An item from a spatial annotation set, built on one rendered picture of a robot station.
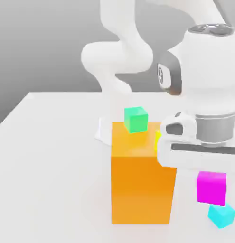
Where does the large orange box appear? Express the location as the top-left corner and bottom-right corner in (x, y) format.
(111, 121), (178, 225)

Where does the small cyan cube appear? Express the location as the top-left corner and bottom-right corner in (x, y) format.
(207, 202), (235, 229)

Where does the small magenta cube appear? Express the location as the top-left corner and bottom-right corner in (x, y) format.
(197, 170), (227, 206)

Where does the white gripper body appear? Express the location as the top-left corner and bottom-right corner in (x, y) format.
(156, 137), (235, 174)

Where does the small green cube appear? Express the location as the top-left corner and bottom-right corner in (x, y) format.
(124, 106), (149, 134)

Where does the small yellow cube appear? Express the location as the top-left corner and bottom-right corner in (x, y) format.
(154, 130), (162, 152)

